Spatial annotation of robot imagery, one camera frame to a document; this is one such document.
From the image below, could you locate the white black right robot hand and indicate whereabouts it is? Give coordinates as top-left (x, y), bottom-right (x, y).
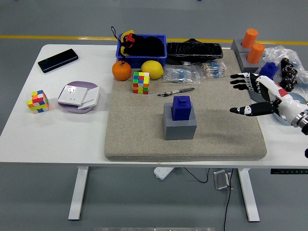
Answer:
top-left (230, 73), bottom-right (308, 126)

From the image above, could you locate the blue square seal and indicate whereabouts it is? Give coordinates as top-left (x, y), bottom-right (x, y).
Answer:
top-left (258, 62), bottom-right (279, 80)
top-left (172, 95), bottom-right (194, 121)

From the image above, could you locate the grey square seal holder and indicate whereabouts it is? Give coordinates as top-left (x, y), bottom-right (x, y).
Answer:
top-left (246, 69), bottom-right (281, 103)
top-left (163, 102), bottom-right (197, 141)

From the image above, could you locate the grey round-hole seal holder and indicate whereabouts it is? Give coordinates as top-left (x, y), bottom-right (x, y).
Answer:
top-left (237, 51), bottom-right (268, 75)
top-left (231, 38), bottom-right (253, 56)

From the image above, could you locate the orange cylinder seal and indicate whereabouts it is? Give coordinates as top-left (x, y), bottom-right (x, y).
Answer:
top-left (241, 28), bottom-right (259, 49)
top-left (246, 43), bottom-right (266, 64)

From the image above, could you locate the light blue plate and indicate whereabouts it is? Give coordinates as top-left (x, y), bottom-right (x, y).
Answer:
top-left (273, 92), bottom-right (308, 126)

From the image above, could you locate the pile of black knobs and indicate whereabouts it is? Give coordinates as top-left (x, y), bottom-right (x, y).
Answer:
top-left (278, 57), bottom-right (299, 89)

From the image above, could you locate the crumpled clear plastic bag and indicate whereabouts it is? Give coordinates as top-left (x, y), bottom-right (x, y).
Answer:
top-left (262, 45), bottom-right (308, 97)

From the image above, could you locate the black table control panel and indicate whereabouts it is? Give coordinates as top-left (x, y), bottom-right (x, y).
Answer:
top-left (270, 168), bottom-right (308, 175)

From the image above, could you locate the small clear resistor bag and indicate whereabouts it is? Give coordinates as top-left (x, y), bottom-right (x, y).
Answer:
top-left (199, 60), bottom-right (228, 79)

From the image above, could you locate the black wrapped rearview mirror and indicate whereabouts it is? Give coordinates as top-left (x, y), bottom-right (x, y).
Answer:
top-left (166, 38), bottom-right (224, 65)

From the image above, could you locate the white right table leg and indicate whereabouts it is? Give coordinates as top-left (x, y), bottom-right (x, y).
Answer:
top-left (237, 168), bottom-right (261, 222)

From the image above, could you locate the white table leg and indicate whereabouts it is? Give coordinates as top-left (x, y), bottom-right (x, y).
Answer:
top-left (68, 166), bottom-right (89, 221)
top-left (237, 168), bottom-right (261, 222)

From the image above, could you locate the large clear resistor bag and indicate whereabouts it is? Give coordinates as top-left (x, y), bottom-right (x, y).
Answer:
top-left (162, 64), bottom-right (202, 85)

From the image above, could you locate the black pen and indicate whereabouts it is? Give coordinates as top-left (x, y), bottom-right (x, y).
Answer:
top-left (157, 87), bottom-right (196, 98)

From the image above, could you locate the yellow lemon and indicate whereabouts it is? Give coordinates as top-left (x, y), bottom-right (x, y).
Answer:
top-left (141, 60), bottom-right (165, 80)

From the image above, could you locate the white power strip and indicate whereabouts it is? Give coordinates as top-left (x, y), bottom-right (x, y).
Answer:
top-left (154, 167), bottom-right (174, 180)

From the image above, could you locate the aligned colourful puzzle cube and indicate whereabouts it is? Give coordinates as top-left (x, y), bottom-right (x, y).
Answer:
top-left (132, 71), bottom-right (150, 95)

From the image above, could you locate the grey-brown mat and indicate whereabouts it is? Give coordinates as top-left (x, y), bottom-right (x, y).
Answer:
top-left (104, 49), bottom-right (267, 162)

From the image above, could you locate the black cloth pouch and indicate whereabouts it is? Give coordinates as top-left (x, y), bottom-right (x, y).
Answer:
top-left (125, 33), bottom-right (166, 56)

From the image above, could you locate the blue plastic bin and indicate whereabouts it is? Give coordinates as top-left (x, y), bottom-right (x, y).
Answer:
top-left (115, 34), bottom-right (167, 69)

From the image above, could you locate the orange fruit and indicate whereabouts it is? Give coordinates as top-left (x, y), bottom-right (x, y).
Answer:
top-left (112, 60), bottom-right (132, 81)

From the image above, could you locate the purple plate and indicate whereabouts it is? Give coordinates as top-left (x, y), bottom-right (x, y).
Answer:
top-left (57, 81), bottom-right (100, 114)

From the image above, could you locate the white left table leg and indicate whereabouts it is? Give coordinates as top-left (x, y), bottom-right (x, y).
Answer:
top-left (68, 166), bottom-right (89, 221)

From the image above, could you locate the black smartphone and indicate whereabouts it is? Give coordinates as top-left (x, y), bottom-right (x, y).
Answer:
top-left (38, 48), bottom-right (79, 74)

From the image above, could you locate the twisted colourful puzzle cube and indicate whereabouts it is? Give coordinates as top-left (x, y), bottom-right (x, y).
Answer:
top-left (26, 90), bottom-right (50, 115)

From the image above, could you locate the silver metal bracket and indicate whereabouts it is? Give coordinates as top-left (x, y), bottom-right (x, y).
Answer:
top-left (213, 169), bottom-right (233, 191)

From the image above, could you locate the black power cable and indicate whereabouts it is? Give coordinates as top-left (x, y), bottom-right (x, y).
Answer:
top-left (184, 167), bottom-right (235, 231)

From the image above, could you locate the black lanyard cord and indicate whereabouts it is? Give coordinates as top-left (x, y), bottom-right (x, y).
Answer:
top-left (110, 26), bottom-right (127, 64)

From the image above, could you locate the white wall switch panel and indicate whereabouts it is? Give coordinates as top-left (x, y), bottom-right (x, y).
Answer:
top-left (77, 86), bottom-right (100, 111)

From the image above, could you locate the white wall socket panel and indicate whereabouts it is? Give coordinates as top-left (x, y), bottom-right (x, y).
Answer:
top-left (57, 85), bottom-right (89, 106)

